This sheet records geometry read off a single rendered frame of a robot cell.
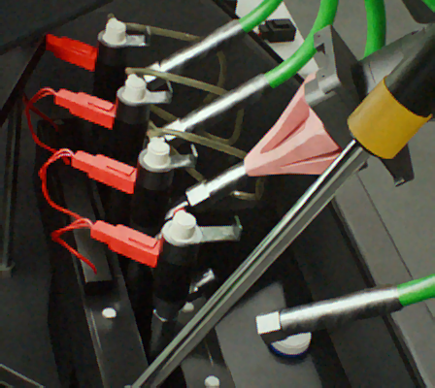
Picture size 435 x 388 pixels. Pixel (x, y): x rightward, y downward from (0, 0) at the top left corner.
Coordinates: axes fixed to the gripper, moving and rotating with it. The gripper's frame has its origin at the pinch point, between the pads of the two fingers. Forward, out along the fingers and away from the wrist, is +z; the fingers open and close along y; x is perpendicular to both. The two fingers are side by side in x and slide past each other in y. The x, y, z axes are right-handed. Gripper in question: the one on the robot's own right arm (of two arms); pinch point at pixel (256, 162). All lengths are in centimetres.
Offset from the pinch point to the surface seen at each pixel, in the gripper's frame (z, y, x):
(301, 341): 14.2, -30.3, -13.4
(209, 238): 6.0, -2.9, 1.5
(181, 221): 6.5, -0.2, 1.8
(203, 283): 8.9, -6.4, 1.4
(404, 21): 30, -130, -212
